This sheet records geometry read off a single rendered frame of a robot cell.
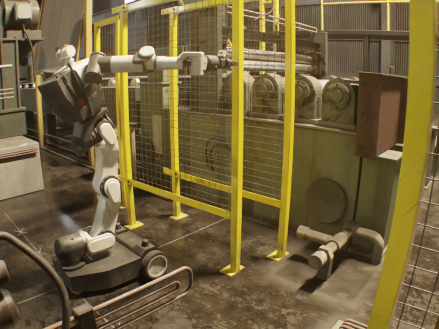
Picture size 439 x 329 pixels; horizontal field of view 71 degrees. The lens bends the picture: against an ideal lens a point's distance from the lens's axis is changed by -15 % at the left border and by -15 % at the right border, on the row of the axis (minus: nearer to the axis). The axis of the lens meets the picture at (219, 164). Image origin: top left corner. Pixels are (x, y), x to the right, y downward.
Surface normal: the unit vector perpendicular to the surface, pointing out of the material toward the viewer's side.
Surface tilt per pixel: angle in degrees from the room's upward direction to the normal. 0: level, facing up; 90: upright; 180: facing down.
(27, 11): 90
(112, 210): 115
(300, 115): 90
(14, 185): 90
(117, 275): 90
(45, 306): 0
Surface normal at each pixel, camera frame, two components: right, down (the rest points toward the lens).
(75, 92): 0.88, -0.02
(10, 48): 0.74, 0.18
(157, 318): 0.00, -0.97
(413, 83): -0.67, 0.19
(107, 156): 0.59, 0.58
